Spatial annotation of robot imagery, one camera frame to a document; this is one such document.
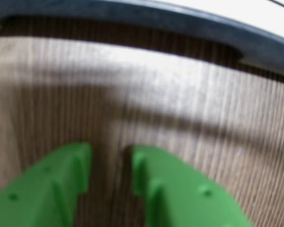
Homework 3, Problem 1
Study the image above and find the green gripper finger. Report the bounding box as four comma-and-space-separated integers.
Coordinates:
0, 141, 93, 227
131, 144, 254, 227

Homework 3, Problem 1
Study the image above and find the white folding go board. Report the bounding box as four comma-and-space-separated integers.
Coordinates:
0, 0, 284, 80

